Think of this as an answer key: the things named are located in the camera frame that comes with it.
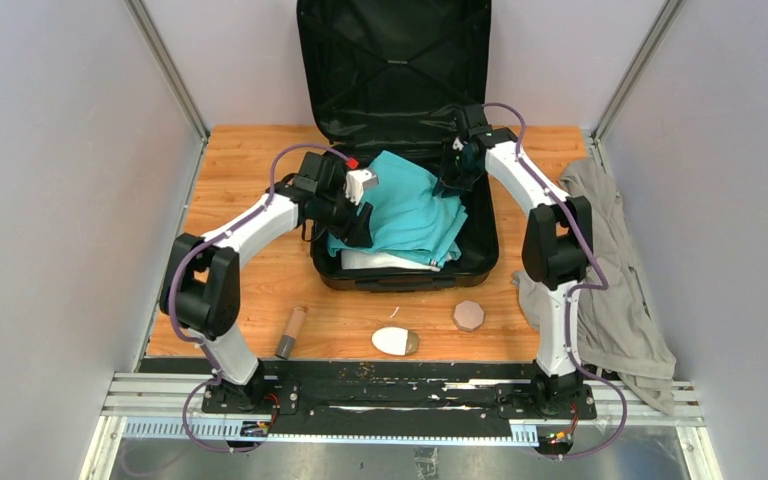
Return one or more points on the white shirt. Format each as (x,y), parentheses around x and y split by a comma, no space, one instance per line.
(359,260)

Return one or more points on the aluminium rail frame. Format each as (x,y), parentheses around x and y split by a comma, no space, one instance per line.
(149,428)

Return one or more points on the aluminium corner post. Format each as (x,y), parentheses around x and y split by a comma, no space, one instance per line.
(154,40)
(654,36)

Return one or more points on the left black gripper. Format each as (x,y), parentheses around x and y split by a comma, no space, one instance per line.
(359,234)

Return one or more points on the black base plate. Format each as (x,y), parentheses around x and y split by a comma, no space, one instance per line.
(394,398)

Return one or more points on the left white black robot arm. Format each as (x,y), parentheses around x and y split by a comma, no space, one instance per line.
(201,291)

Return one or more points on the left aluminium corner post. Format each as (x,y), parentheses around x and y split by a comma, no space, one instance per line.
(154,40)

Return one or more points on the brown grey cylinder bottle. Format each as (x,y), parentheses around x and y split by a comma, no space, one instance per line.
(290,333)

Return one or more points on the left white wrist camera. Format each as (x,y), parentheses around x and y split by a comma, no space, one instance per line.
(358,180)

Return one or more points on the black open suitcase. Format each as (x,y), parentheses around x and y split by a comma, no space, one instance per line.
(391,75)

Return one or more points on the right aluminium corner post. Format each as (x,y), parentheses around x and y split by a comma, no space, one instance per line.
(654,36)

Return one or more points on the teal shirt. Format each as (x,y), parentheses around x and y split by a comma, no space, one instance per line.
(408,221)

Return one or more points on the grey shirt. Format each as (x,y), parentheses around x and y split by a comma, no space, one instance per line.
(614,329)

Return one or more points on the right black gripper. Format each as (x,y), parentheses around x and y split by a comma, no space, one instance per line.
(447,183)

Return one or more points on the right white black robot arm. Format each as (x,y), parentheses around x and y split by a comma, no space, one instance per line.
(557,246)

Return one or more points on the white round compact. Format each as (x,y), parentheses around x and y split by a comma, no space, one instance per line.
(396,341)

